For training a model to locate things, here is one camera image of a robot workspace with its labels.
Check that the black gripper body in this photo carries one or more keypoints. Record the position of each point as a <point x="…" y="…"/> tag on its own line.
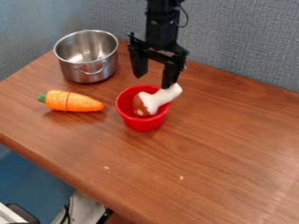
<point x="159" y="45"/>

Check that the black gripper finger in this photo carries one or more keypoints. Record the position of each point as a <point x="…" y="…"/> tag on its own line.
<point x="171" y="73"/>
<point x="139" y="62"/>

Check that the brown white plush mushroom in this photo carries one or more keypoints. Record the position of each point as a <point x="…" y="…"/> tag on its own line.
<point x="147" y="103"/>

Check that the red plastic bowl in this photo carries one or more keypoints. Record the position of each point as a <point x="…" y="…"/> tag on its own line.
<point x="136" y="123"/>

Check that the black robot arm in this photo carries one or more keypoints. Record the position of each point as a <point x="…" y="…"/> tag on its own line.
<point x="164" y="10"/>

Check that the stainless steel pot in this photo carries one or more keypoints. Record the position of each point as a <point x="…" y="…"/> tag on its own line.
<point x="87" y="54"/>

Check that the orange toy carrot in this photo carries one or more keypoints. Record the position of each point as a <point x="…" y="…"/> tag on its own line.
<point x="68" y="101"/>

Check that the white table leg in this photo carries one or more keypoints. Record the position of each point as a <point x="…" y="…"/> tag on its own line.
<point x="85" y="210"/>

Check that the black white object corner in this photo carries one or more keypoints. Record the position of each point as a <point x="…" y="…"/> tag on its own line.
<point x="12" y="214"/>

